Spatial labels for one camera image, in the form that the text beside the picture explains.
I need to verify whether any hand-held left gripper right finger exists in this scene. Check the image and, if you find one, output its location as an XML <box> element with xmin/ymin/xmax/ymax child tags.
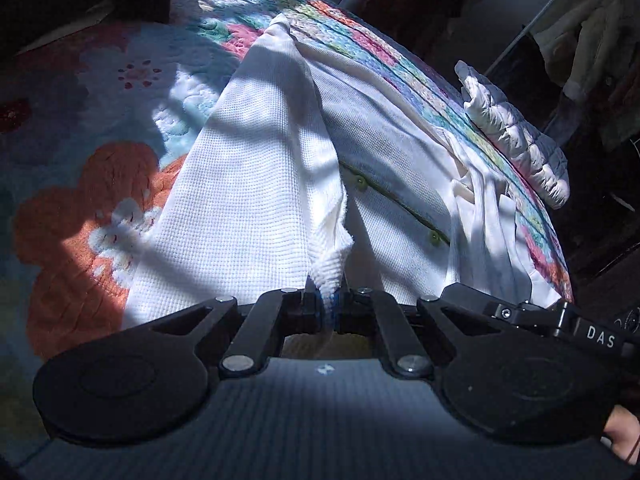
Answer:
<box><xmin>335</xmin><ymin>281</ymin><xmax>522</xmax><ymax>381</ymax></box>

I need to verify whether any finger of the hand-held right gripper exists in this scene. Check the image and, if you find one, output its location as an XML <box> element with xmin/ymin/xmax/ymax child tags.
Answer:
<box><xmin>481</xmin><ymin>301</ymin><xmax>572</xmax><ymax>342</ymax></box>

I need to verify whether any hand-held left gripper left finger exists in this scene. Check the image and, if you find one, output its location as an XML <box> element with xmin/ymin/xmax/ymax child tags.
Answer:
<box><xmin>150</xmin><ymin>286</ymin><xmax>327</xmax><ymax>380</ymax></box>

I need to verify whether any white waffle shirt green monster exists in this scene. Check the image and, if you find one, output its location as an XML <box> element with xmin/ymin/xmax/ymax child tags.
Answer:
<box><xmin>122</xmin><ymin>12</ymin><xmax>561</xmax><ymax>333</ymax></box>

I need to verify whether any white clothes rack pole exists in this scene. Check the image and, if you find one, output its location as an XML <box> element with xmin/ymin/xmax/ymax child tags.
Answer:
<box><xmin>486</xmin><ymin>0</ymin><xmax>578</xmax><ymax>78</ymax></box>

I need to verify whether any person's right hand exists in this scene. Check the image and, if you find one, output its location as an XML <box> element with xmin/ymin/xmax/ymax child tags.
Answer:
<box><xmin>601</xmin><ymin>404</ymin><xmax>640</xmax><ymax>467</ymax></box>

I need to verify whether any white quilted folded blanket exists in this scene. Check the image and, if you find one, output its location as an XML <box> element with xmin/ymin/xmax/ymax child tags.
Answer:
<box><xmin>454</xmin><ymin>59</ymin><xmax>572</xmax><ymax>211</ymax></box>

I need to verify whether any cream hanging coat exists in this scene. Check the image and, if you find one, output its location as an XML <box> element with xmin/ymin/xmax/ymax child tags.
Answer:
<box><xmin>529</xmin><ymin>0</ymin><xmax>640</xmax><ymax>107</ymax></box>

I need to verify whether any floral quilted bedspread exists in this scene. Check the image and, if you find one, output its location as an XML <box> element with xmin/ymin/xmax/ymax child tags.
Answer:
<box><xmin>0</xmin><ymin>0</ymin><xmax>576</xmax><ymax>471</ymax></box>

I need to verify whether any dark cloth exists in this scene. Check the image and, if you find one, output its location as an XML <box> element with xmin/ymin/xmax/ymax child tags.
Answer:
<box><xmin>0</xmin><ymin>0</ymin><xmax>173</xmax><ymax>58</ymax></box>

